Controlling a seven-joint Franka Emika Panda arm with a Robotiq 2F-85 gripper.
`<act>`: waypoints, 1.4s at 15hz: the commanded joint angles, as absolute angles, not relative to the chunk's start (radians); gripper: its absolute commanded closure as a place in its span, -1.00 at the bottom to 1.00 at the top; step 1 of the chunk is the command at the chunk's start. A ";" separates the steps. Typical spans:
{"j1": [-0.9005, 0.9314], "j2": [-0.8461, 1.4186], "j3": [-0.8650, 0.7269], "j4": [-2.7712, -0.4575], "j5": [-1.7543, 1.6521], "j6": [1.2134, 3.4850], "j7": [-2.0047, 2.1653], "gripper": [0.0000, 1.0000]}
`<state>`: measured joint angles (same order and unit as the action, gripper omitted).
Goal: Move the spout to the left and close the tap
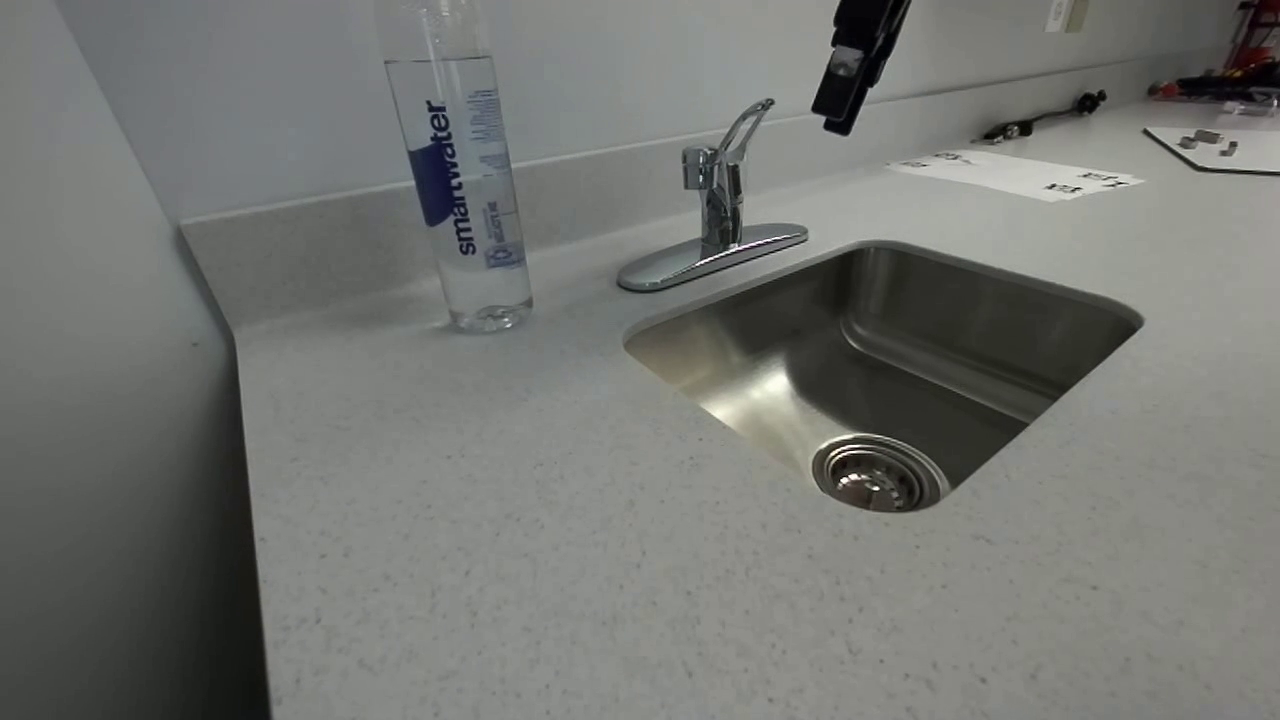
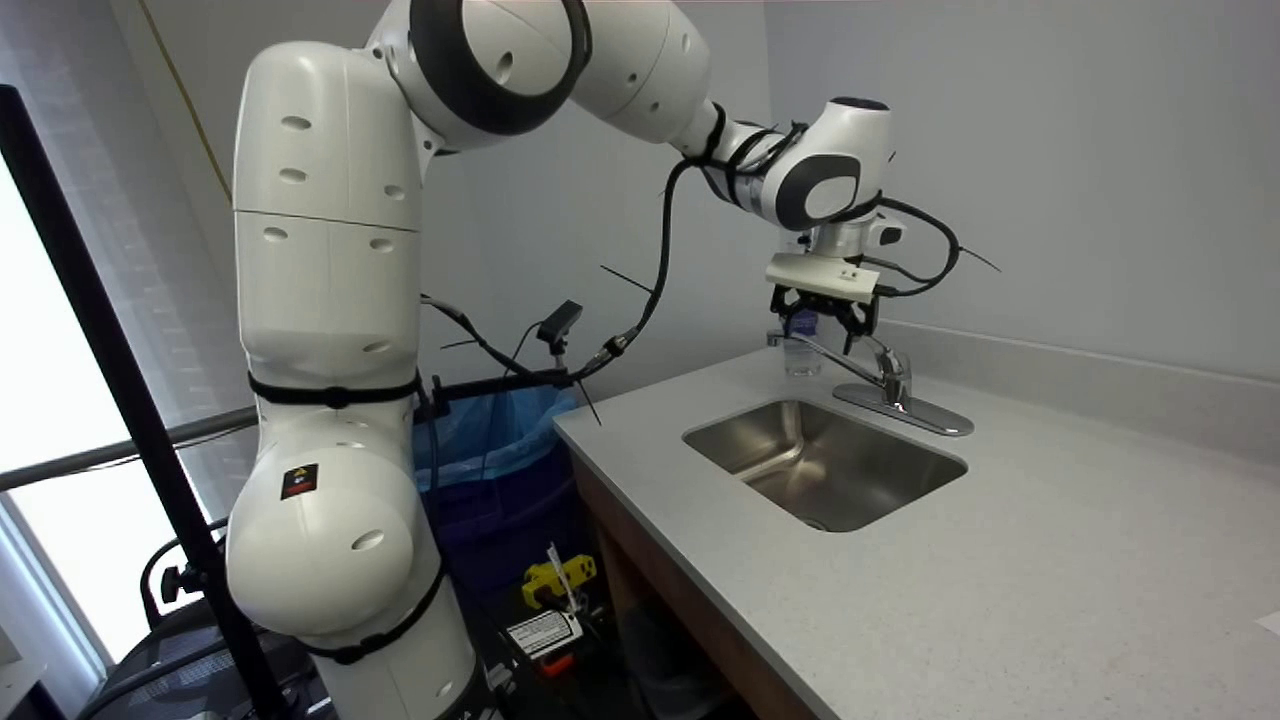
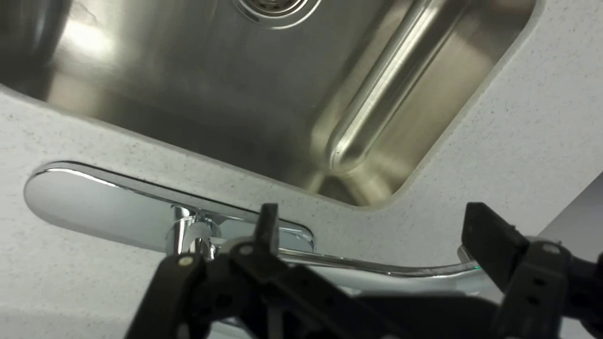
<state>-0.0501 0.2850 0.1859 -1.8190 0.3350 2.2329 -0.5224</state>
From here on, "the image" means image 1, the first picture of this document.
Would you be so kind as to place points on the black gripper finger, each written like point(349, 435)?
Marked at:
point(849, 73)
point(895, 27)

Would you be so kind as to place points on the black slim hand tool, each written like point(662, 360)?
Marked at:
point(1046, 114)

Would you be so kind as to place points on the white paper sheet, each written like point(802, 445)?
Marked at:
point(1023, 174)

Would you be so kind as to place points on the stainless steel sink basin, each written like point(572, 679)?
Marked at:
point(855, 343)

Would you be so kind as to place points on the red and black equipment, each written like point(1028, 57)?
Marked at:
point(1246, 62)

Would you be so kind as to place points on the metal sink drain strainer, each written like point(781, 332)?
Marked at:
point(874, 474)

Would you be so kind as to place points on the clear smartwater plastic bottle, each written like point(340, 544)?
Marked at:
point(461, 174)

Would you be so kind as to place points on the white wall outlet plate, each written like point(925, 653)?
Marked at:
point(1067, 14)

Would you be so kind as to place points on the chrome faucet base plate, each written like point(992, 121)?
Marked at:
point(693, 260)

